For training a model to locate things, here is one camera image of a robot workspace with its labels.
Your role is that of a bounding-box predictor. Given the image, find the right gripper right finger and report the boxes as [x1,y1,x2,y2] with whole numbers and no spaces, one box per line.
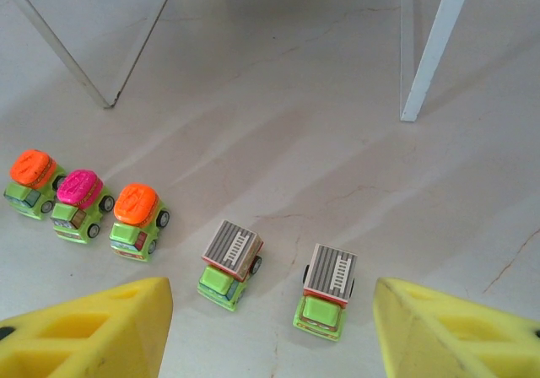
[373,277,540,378]

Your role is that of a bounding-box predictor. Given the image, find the green truck with pink mixer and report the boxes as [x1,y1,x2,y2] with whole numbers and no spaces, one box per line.
[50,169,116,244]

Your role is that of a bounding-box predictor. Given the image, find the wooden shelf with white frame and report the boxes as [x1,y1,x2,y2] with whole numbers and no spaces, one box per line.
[0,0,478,122]

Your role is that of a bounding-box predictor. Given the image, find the green truck with orange mixer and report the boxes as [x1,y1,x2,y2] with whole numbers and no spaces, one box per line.
[3,148,68,221]
[109,183,170,264]

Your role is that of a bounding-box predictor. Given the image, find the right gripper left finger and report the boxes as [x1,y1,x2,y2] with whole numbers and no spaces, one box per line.
[0,277,174,378]

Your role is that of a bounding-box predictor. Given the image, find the green truck with ladder box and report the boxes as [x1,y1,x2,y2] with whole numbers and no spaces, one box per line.
[197,219,266,314]
[293,242,359,343]

